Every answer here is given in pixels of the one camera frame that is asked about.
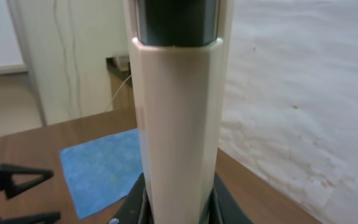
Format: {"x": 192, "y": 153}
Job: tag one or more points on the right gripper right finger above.
{"x": 224, "y": 208}

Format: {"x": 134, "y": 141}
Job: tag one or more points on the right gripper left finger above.
{"x": 134, "y": 205}

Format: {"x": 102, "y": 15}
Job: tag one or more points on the white pipette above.
{"x": 179, "y": 124}

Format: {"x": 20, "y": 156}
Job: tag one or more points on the blue cloth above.
{"x": 104, "y": 168}

